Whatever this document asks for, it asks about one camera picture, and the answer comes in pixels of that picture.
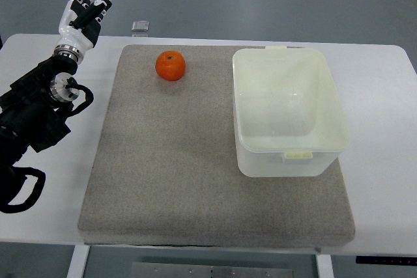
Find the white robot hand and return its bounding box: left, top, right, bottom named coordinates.
left=57, top=0, right=112, bottom=51

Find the orange fruit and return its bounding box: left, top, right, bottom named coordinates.
left=154, top=50, right=186, bottom=81

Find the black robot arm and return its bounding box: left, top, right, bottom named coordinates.
left=1, top=0, right=112, bottom=214

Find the white plastic box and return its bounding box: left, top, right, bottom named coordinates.
left=233, top=47, right=351, bottom=178

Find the small clear plastic object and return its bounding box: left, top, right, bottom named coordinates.
left=131, top=21, right=149, bottom=32

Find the grey felt mat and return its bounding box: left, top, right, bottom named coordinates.
left=78, top=45, right=355, bottom=248

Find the black table control panel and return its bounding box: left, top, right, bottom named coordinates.
left=356, top=256, right=417, bottom=266

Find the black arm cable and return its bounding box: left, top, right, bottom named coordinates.
left=0, top=166, right=47, bottom=214

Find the white table leg frame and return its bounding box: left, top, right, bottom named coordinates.
left=66, top=245, right=90, bottom=278

